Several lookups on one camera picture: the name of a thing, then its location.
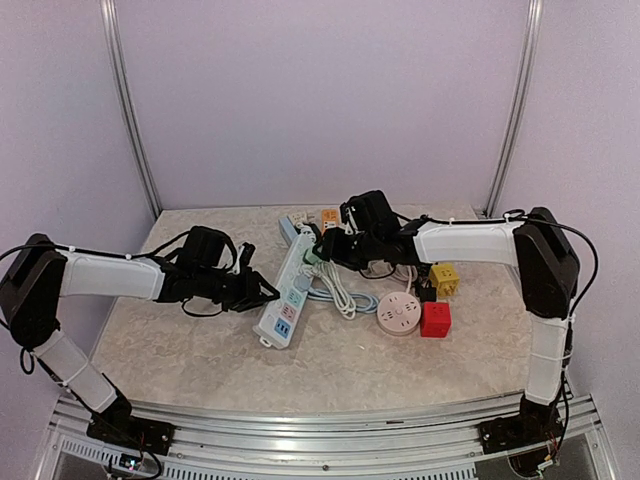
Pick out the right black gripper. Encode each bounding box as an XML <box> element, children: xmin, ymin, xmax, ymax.
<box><xmin>312</xmin><ymin>226</ymin><xmax>382</xmax><ymax>271</ymax></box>

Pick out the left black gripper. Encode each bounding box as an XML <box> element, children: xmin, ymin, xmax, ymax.
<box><xmin>196</xmin><ymin>265</ymin><xmax>280</xmax><ymax>312</ymax></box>

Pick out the white power strip blue USB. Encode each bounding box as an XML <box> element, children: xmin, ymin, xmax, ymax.
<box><xmin>253</xmin><ymin>231</ymin><xmax>316</xmax><ymax>350</ymax></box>

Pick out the white round socket base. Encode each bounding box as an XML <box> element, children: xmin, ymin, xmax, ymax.
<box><xmin>376</xmin><ymin>292</ymin><xmax>421</xmax><ymax>336</ymax></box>

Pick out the black plug adapter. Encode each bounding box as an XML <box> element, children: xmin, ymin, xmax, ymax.
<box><xmin>414</xmin><ymin>282</ymin><xmax>438</xmax><ymax>303</ymax></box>

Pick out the yellow cube socket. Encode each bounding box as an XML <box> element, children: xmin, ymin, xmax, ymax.
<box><xmin>429</xmin><ymin>263</ymin><xmax>460</xmax><ymax>298</ymax></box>

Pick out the red cube socket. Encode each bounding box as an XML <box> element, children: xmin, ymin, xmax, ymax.
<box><xmin>420</xmin><ymin>302</ymin><xmax>452</xmax><ymax>339</ymax></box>

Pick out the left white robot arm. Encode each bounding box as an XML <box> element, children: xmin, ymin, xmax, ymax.
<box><xmin>1</xmin><ymin>226</ymin><xmax>280</xmax><ymax>445</ymax></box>

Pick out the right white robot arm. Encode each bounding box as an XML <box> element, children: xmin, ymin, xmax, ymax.
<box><xmin>313</xmin><ymin>190</ymin><xmax>594</xmax><ymax>444</ymax></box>

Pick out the light green cube socket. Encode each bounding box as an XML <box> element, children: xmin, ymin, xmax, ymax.
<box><xmin>303</xmin><ymin>248</ymin><xmax>322</xmax><ymax>265</ymax></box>

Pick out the beige cube socket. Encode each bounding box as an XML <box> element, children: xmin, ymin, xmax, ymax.
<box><xmin>287</xmin><ymin>211</ymin><xmax>309</xmax><ymax>227</ymax></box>

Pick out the light blue cube socket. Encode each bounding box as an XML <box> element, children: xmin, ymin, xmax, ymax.
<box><xmin>278</xmin><ymin>217</ymin><xmax>299</xmax><ymax>247</ymax></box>

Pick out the orange power strip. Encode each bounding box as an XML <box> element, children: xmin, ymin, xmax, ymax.
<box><xmin>321</xmin><ymin>208</ymin><xmax>341</xmax><ymax>233</ymax></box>

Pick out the white coiled cable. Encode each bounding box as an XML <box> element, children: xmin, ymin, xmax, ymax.
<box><xmin>297</xmin><ymin>259</ymin><xmax>359</xmax><ymax>321</ymax></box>

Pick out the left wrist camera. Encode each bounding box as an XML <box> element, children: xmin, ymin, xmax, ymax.
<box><xmin>233</xmin><ymin>242</ymin><xmax>256</xmax><ymax>275</ymax></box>

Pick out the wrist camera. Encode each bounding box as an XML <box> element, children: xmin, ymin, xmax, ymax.
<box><xmin>339</xmin><ymin>201</ymin><xmax>360</xmax><ymax>235</ymax></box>
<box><xmin>233</xmin><ymin>242</ymin><xmax>256</xmax><ymax>275</ymax></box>

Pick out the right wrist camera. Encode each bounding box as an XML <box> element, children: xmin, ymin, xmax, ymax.
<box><xmin>339</xmin><ymin>201</ymin><xmax>360</xmax><ymax>235</ymax></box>

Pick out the pinkish white cable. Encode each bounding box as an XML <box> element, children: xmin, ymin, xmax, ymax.
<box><xmin>359</xmin><ymin>262</ymin><xmax>419</xmax><ymax>296</ymax></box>

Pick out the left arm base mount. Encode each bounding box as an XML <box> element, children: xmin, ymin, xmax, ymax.
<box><xmin>86</xmin><ymin>416</ymin><xmax>176</xmax><ymax>456</ymax></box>

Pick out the front aluminium rail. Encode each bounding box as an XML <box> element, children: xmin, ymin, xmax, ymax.
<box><xmin>34</xmin><ymin>394</ymin><xmax>622</xmax><ymax>479</ymax></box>

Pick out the right aluminium frame post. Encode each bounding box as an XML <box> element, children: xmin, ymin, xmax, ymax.
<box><xmin>481</xmin><ymin>0</ymin><xmax>544</xmax><ymax>217</ymax></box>

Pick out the aluminium frame post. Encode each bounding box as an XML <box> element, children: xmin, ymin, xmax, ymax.
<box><xmin>99</xmin><ymin>0</ymin><xmax>163</xmax><ymax>220</ymax></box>
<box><xmin>481</xmin><ymin>0</ymin><xmax>544</xmax><ymax>217</ymax></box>

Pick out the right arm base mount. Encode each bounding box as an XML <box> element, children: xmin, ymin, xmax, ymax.
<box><xmin>478</xmin><ymin>415</ymin><xmax>564</xmax><ymax>455</ymax></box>

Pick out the left aluminium frame post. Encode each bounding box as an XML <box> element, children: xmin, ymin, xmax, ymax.
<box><xmin>99</xmin><ymin>0</ymin><xmax>163</xmax><ymax>220</ymax></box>

